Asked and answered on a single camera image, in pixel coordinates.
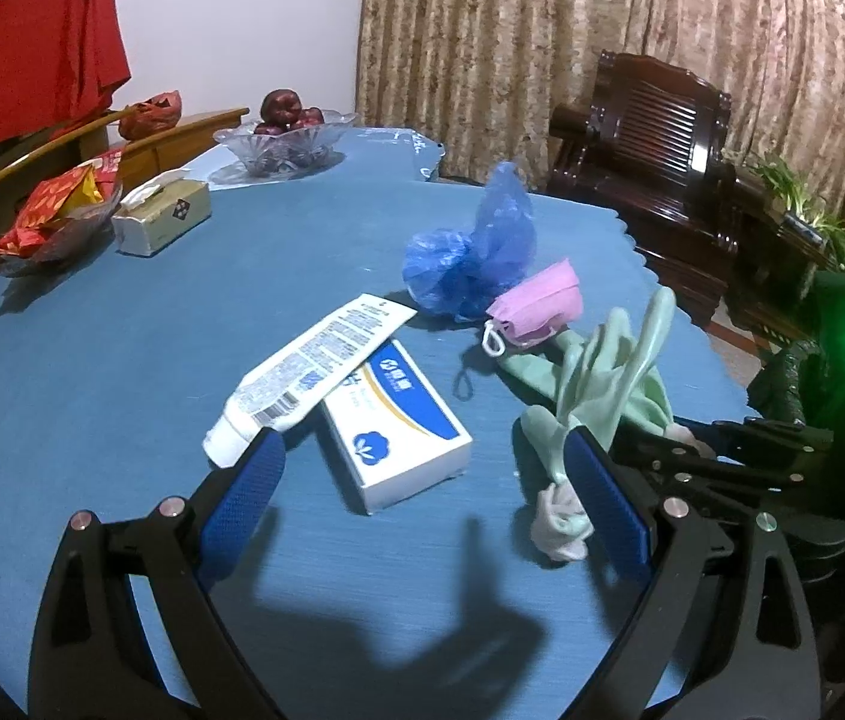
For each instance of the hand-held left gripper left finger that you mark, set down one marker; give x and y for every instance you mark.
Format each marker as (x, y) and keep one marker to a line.
(246, 510)

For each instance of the pink face mask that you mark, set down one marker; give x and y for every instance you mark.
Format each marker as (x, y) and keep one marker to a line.
(542, 304)

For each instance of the red cloth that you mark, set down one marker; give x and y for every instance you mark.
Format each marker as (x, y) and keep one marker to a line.
(32, 52)

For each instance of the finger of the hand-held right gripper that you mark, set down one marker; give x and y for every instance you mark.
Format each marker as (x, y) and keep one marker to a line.
(707, 484)
(767, 435)

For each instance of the potted green plant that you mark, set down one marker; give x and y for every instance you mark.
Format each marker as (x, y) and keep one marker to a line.
(812, 210)

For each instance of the glass fruit bowl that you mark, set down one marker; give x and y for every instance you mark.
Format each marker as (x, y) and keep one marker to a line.
(295, 146)

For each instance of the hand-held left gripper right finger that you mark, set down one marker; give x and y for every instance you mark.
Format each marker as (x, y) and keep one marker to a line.
(609, 502)

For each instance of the white and blue box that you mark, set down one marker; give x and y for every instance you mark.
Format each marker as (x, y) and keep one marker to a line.
(400, 435)

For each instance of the glass snack dish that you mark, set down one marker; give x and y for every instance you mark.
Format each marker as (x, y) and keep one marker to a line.
(77, 232)

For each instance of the pile of red snack packets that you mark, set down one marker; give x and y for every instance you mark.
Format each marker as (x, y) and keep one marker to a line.
(47, 210)

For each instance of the white toothpaste tube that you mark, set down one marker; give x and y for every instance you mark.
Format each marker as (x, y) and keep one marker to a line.
(317, 360)

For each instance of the blue plastic bag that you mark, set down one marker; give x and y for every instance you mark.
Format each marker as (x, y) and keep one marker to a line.
(497, 240)

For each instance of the patterned beige curtain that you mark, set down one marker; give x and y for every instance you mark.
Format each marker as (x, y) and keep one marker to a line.
(579, 15)

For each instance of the tissue box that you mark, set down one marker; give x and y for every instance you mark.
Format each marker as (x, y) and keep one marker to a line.
(167, 217)

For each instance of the crumpled red bag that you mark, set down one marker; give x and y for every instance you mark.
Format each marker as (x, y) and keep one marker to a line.
(152, 116)

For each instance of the red apple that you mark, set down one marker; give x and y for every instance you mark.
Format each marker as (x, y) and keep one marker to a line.
(277, 105)
(310, 118)
(265, 128)

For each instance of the dark wooden slatted armchair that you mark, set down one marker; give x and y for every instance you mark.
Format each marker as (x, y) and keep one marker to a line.
(647, 150)

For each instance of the dark wooden side table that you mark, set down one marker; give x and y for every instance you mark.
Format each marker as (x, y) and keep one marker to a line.
(774, 270)

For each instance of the green rubber glove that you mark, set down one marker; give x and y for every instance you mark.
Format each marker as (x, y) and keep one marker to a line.
(647, 390)
(542, 442)

